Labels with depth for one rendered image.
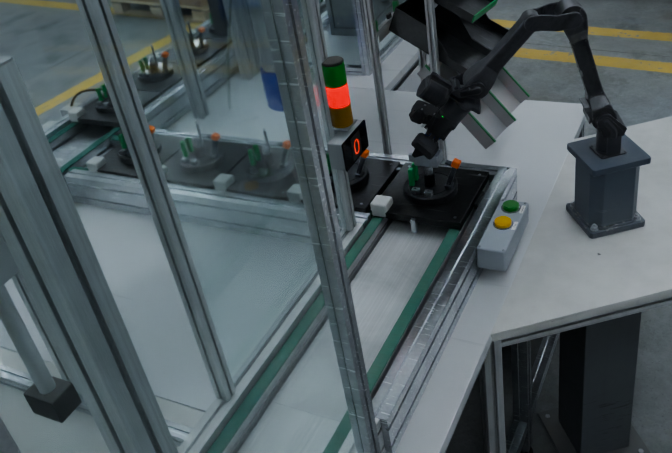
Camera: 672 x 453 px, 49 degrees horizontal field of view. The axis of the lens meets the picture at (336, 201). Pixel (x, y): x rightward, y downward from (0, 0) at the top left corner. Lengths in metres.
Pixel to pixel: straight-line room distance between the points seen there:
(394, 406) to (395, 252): 0.52
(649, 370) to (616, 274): 1.02
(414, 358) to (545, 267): 0.50
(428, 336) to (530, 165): 0.85
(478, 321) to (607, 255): 0.38
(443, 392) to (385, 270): 0.36
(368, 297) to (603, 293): 0.53
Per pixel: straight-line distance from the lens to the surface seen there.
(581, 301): 1.78
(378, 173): 2.06
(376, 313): 1.69
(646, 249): 1.94
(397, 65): 2.97
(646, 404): 2.74
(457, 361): 1.64
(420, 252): 1.84
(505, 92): 2.29
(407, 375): 1.49
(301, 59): 0.87
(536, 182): 2.17
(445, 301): 1.63
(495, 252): 1.76
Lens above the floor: 2.04
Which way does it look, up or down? 33 degrees down
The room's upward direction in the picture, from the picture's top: 10 degrees counter-clockwise
